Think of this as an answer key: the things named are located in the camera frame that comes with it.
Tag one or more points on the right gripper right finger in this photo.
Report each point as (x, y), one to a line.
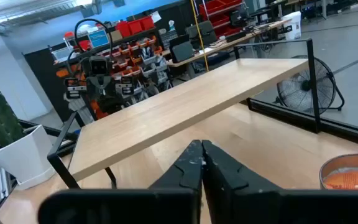
(225, 177)

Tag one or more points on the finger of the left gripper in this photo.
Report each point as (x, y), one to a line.
(95, 85)
(109, 85)

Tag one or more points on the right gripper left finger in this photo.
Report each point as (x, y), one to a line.
(185, 174)

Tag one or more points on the orange wax candle tin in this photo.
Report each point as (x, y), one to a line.
(350, 180)

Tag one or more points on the black shelving unit with bins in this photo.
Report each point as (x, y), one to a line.
(42, 81)

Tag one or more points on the blue sign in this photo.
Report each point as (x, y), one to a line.
(99, 38)

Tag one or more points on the red storage bin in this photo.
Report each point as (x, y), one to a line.
(135, 26)
(123, 29)
(147, 23)

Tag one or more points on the black flat monitor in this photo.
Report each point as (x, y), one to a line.
(182, 51)

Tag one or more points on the white angular plant pot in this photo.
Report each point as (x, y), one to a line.
(23, 155)

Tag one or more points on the black floor fan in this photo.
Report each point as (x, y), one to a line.
(304, 84)

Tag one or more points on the long wooden workbench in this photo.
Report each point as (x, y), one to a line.
(228, 43)

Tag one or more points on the red bin rack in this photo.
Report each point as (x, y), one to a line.
(216, 6)

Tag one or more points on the white bin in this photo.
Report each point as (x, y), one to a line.
(292, 26)

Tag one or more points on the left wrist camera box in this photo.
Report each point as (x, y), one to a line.
(99, 66)

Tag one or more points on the wooden riser shelf black frame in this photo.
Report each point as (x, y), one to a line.
(182, 105)

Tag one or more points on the white metal post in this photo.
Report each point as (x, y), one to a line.
(3, 183)

